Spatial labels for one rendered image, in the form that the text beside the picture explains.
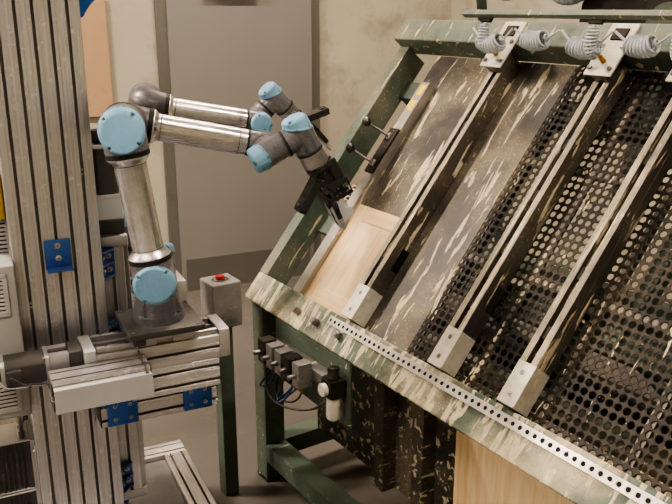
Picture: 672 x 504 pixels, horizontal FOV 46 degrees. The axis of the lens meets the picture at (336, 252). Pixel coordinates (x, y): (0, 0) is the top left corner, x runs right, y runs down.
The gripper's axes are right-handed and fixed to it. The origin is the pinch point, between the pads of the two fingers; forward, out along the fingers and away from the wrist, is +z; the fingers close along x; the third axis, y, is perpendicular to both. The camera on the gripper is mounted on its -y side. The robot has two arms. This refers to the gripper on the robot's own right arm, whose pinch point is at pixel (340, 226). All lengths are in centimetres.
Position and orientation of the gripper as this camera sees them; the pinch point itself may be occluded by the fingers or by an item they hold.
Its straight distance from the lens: 231.6
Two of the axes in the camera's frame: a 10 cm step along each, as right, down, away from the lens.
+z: 4.2, 7.9, 4.5
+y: 8.0, -5.5, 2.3
